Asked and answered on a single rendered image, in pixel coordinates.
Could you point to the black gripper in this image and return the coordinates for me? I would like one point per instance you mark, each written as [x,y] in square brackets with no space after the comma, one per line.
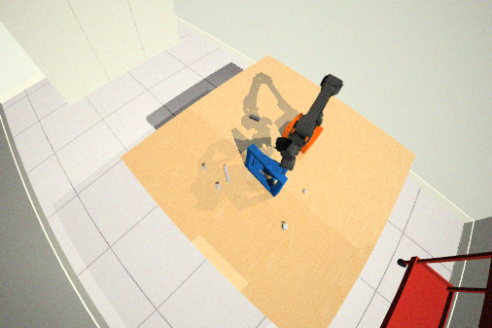
[289,165]

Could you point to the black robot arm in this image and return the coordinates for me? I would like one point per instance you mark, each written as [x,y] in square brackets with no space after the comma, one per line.
[305,125]

